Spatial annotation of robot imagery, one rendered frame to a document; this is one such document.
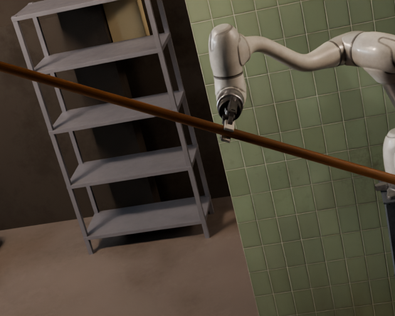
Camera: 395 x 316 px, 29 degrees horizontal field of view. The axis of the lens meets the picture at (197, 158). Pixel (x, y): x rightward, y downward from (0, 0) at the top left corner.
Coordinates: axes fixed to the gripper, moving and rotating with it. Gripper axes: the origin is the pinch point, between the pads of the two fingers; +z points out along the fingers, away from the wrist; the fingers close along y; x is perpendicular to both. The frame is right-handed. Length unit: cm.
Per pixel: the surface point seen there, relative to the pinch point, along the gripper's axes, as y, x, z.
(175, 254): 194, -10, -228
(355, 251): 96, -90, -122
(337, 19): -15, -41, -122
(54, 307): 230, 58, -185
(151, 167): 148, 22, -254
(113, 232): 202, 35, -246
